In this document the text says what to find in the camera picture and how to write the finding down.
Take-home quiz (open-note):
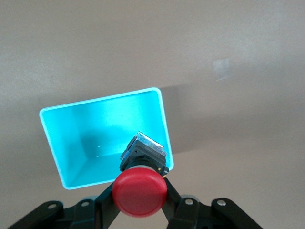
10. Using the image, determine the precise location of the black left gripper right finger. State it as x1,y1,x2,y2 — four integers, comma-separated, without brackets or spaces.
161,177,263,229

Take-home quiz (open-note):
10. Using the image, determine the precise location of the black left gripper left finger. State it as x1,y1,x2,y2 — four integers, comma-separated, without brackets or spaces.
6,181,125,229

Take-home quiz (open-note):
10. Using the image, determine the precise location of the red push button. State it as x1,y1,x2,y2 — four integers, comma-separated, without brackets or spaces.
112,131,170,218

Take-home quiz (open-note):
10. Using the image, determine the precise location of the cyan plastic box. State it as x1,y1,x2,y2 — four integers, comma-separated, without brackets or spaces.
39,87,175,191

